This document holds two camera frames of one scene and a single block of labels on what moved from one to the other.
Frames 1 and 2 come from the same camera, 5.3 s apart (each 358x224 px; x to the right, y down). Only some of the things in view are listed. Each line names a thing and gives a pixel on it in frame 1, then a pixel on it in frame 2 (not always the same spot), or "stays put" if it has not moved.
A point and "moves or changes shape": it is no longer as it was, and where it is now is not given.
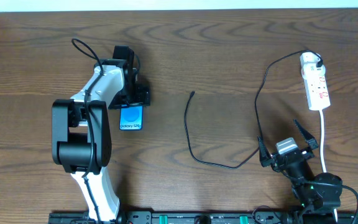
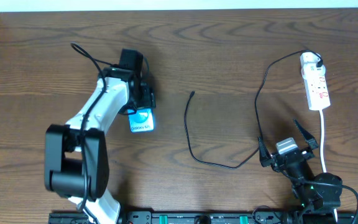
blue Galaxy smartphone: [131, 118] moves or changes shape
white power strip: [317, 93] stays put
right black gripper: [289, 156] stays put
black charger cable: [246, 162] stays put
